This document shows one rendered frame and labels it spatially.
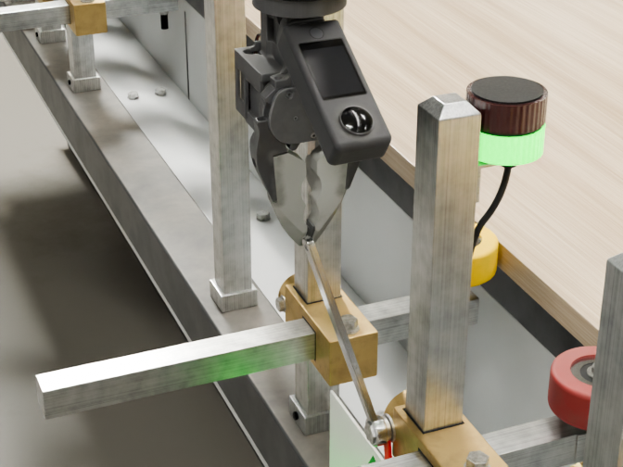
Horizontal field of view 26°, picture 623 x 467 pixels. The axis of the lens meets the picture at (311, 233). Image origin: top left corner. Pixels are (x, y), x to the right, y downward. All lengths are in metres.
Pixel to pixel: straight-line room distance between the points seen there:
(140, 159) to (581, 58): 0.64
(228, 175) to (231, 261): 0.11
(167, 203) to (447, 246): 0.87
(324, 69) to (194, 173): 1.14
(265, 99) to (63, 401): 0.37
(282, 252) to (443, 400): 0.82
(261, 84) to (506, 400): 0.56
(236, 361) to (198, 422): 1.35
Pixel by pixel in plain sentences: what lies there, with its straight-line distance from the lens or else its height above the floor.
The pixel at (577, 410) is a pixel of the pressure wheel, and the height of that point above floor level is 0.89.
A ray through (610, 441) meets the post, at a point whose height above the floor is 1.03.
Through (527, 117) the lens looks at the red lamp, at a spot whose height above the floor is 1.14.
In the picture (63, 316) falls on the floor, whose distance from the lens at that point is 2.97.
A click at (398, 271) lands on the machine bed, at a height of 0.71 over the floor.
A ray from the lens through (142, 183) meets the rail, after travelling 1.91.
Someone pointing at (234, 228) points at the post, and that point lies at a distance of 1.55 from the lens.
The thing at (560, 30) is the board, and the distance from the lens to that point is 1.91.
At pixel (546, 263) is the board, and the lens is 1.30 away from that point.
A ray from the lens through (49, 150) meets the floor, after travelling 3.76.
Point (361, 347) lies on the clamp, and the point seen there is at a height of 0.84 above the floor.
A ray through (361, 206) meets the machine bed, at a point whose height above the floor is 0.75.
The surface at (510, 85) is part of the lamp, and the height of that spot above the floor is 1.15.
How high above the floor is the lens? 1.52
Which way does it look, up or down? 28 degrees down
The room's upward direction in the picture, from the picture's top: straight up
